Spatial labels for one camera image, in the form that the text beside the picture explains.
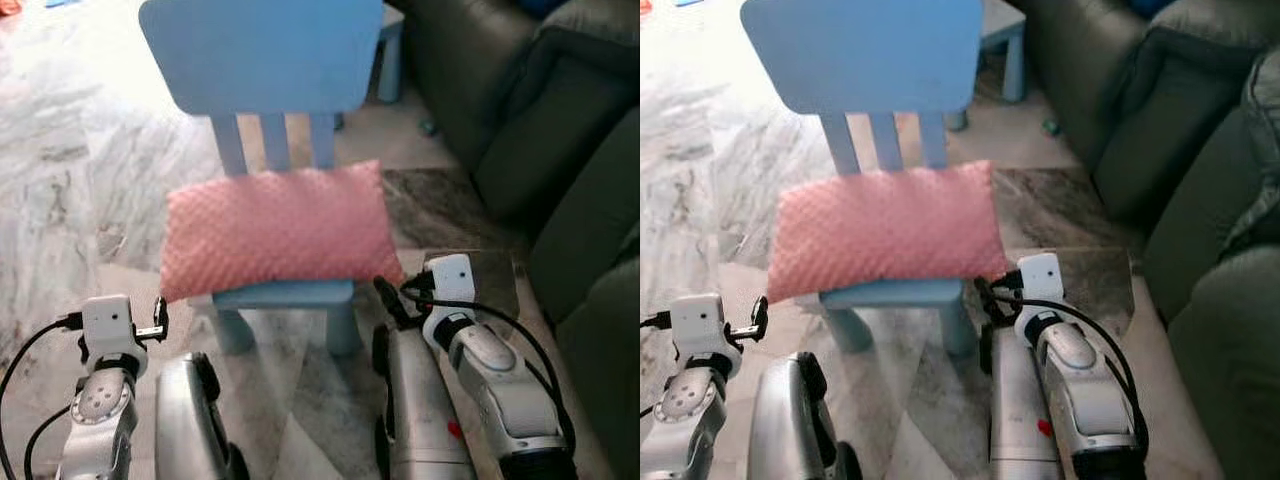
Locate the light blue child chair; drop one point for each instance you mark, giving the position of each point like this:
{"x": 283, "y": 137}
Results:
{"x": 260, "y": 50}
{"x": 860, "y": 50}
{"x": 390, "y": 60}
{"x": 1012, "y": 60}

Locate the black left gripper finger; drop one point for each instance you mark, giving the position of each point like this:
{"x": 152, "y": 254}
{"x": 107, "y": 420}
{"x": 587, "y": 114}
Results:
{"x": 760, "y": 318}
{"x": 160, "y": 318}

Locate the blue bag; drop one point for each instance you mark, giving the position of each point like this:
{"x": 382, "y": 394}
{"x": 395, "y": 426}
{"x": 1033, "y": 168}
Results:
{"x": 1150, "y": 6}

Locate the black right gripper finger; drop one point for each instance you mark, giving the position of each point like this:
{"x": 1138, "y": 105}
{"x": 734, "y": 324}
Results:
{"x": 388, "y": 303}
{"x": 988, "y": 302}

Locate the silver right robot leg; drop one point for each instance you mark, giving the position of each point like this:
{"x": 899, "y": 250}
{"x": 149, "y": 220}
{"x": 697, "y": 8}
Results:
{"x": 1020, "y": 410}
{"x": 420, "y": 410}

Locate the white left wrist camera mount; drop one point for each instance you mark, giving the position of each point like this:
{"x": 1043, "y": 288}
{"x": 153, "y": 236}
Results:
{"x": 698, "y": 322}
{"x": 108, "y": 322}

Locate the silver left robot leg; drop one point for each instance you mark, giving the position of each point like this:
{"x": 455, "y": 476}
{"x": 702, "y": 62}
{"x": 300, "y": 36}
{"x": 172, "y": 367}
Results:
{"x": 185, "y": 420}
{"x": 785, "y": 420}

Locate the grey wrinkled cloth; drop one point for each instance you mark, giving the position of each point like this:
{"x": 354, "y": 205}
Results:
{"x": 1262, "y": 140}

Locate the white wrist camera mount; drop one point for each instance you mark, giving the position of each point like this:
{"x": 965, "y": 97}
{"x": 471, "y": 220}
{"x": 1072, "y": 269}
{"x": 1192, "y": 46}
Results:
{"x": 1042, "y": 280}
{"x": 450, "y": 280}
{"x": 108, "y": 322}
{"x": 698, "y": 322}

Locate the small blue object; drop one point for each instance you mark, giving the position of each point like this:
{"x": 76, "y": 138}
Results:
{"x": 688, "y": 3}
{"x": 62, "y": 3}

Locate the silver robot leg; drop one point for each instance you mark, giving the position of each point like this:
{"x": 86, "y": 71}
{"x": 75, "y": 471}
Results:
{"x": 785, "y": 420}
{"x": 185, "y": 420}
{"x": 1020, "y": 410}
{"x": 420, "y": 410}

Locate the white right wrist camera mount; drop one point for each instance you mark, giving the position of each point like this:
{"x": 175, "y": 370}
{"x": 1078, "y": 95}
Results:
{"x": 1042, "y": 280}
{"x": 450, "y": 280}

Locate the pink dotted pillow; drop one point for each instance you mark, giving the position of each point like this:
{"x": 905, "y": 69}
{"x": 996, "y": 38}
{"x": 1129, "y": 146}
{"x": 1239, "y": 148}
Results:
{"x": 880, "y": 230}
{"x": 270, "y": 230}

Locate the small dark round object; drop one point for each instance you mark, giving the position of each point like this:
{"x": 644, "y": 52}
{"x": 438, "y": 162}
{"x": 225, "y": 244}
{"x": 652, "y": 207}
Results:
{"x": 1051, "y": 128}

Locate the grey-green leather sofa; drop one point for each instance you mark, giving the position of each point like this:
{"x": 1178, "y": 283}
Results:
{"x": 470, "y": 60}
{"x": 1080, "y": 60}
{"x": 590, "y": 260}
{"x": 1220, "y": 380}

